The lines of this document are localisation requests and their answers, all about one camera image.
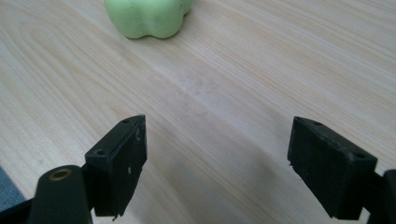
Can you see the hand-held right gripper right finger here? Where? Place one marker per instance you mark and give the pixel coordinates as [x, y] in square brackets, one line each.
[327, 174]

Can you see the green toy bell pepper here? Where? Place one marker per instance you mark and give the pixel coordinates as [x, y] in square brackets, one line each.
[146, 17]

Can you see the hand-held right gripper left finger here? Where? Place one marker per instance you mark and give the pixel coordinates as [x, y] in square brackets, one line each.
[116, 174]

